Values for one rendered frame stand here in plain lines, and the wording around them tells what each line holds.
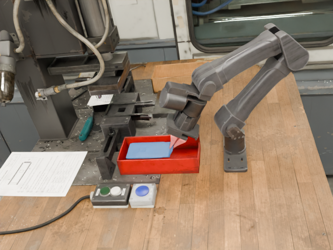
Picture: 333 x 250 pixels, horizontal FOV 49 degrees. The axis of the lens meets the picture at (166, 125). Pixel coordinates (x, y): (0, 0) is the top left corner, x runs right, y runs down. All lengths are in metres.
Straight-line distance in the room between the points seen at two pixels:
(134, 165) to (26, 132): 1.46
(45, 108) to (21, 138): 1.22
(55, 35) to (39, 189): 0.48
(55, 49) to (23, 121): 1.29
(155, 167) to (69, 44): 0.46
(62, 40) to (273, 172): 0.75
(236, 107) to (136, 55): 0.93
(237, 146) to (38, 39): 0.69
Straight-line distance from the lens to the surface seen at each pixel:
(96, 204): 1.09
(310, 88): 1.90
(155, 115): 1.37
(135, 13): 1.83
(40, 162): 1.35
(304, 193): 1.07
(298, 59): 1.05
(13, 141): 2.61
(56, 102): 1.34
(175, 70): 1.60
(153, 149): 1.16
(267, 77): 1.06
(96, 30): 1.16
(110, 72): 1.20
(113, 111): 1.32
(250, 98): 1.07
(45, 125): 1.40
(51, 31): 1.18
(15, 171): 1.36
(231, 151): 1.15
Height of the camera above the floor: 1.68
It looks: 36 degrees down
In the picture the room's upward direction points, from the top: 10 degrees counter-clockwise
